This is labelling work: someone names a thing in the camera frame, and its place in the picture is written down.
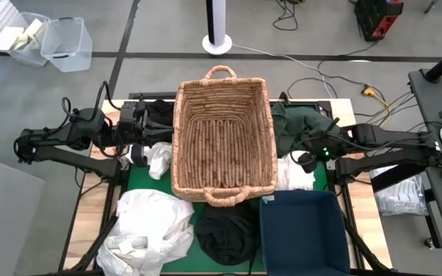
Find green table mat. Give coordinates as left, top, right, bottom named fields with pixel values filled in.
left=123, top=101, right=332, bottom=274

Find black garment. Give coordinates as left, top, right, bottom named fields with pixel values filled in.
left=193, top=202, right=262, bottom=267

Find small white cloth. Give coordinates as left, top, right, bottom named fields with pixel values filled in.
left=124, top=141, right=174, bottom=181

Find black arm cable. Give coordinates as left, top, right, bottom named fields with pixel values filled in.
left=60, top=80, right=122, bottom=118

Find green towel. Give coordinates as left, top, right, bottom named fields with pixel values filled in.
left=269, top=102, right=341, bottom=158

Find cream paper boxes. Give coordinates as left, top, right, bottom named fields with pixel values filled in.
left=0, top=18, right=44, bottom=53

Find woven wicker basket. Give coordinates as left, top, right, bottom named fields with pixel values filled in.
left=170, top=64, right=279, bottom=209

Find yellow cable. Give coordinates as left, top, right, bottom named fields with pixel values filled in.
left=374, top=91, right=394, bottom=128

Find large white shirt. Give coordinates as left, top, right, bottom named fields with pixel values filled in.
left=96, top=188, right=196, bottom=276

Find black table frame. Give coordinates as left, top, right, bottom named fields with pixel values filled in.
left=58, top=91, right=394, bottom=276

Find black cloth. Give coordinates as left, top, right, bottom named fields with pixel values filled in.
left=146, top=99, right=175, bottom=130

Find navy fabric storage bin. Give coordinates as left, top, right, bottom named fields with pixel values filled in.
left=259, top=190, right=351, bottom=276

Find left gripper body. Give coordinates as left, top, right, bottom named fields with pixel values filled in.
left=117, top=100, right=150, bottom=149

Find black floor cable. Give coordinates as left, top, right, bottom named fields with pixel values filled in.
left=272, top=0, right=299, bottom=31
left=285, top=76, right=364, bottom=100

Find grey desk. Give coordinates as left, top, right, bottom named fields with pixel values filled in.
left=407, top=68, right=442, bottom=265

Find white knit garment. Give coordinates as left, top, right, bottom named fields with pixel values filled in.
left=275, top=149, right=317, bottom=192

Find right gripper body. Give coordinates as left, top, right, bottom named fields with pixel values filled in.
left=308, top=128, right=347, bottom=162

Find red black portable box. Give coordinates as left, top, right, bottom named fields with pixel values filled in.
left=353, top=0, right=405, bottom=42

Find white floor cable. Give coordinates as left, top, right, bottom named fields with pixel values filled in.
left=230, top=43, right=338, bottom=100

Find clear bag of white items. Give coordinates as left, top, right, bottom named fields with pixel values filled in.
left=369, top=164, right=430, bottom=218

